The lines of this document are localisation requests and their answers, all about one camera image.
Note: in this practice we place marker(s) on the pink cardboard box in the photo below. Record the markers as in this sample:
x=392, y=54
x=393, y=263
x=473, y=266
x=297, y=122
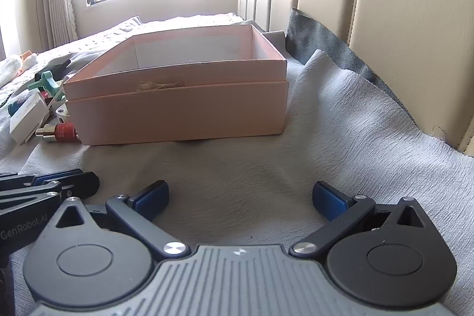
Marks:
x=177, y=108

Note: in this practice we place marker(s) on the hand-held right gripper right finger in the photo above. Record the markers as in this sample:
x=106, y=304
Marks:
x=329, y=201

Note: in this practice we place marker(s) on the black round-headed item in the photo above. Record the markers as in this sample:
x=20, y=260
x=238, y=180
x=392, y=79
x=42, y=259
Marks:
x=59, y=67

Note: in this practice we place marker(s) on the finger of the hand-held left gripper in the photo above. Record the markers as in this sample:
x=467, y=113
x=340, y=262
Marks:
x=55, y=176
x=81, y=185

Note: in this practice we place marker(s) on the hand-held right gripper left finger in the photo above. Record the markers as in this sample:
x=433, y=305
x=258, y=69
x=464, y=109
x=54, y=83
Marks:
x=152, y=199

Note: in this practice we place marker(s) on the small white box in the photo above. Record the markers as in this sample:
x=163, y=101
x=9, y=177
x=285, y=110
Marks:
x=29, y=119

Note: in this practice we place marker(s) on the beige padded headboard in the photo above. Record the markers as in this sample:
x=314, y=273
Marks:
x=407, y=5

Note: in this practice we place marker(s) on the white plush duck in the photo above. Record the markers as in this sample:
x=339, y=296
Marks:
x=11, y=68

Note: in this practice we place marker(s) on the small red bottle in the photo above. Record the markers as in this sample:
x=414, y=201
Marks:
x=64, y=132

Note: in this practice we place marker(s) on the grey blanket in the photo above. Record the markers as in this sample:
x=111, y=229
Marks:
x=259, y=168

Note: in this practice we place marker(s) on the green plastic item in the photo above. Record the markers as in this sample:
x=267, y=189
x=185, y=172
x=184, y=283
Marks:
x=46, y=81

